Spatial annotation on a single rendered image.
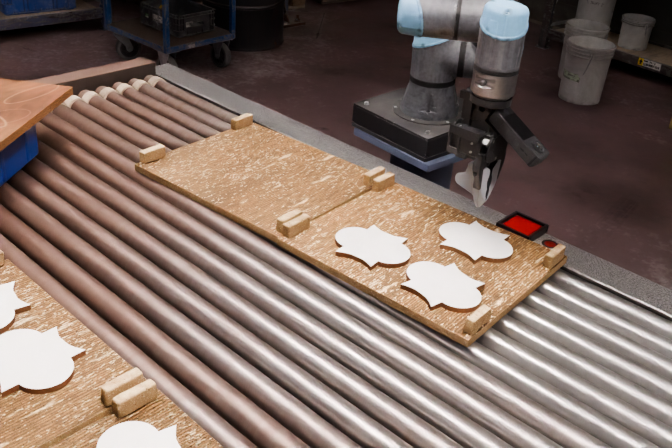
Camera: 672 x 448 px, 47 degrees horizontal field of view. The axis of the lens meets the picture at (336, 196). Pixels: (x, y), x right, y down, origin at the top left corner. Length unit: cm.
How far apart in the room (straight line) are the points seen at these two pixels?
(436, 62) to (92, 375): 117
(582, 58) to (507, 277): 373
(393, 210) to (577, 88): 366
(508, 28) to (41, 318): 85
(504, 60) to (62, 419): 84
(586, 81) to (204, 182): 377
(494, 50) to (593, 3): 482
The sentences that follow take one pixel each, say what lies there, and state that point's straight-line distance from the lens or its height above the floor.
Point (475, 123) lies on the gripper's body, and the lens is 138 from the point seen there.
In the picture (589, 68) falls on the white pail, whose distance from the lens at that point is 508.
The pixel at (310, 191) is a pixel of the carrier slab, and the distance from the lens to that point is 159.
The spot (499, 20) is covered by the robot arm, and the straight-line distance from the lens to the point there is 129.
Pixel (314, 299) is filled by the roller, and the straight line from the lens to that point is 130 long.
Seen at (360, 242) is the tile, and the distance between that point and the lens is 141.
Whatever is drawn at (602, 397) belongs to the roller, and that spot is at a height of 92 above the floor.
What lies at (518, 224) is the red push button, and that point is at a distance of 159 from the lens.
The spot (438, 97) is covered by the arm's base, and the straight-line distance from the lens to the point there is 198.
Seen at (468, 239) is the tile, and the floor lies 95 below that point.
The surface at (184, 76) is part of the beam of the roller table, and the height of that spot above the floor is 92.
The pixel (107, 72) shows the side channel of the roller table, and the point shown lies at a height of 95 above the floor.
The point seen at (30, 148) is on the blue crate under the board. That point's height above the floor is 95.
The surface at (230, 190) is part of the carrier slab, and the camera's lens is 158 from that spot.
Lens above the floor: 168
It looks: 28 degrees down
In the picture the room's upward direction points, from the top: 5 degrees clockwise
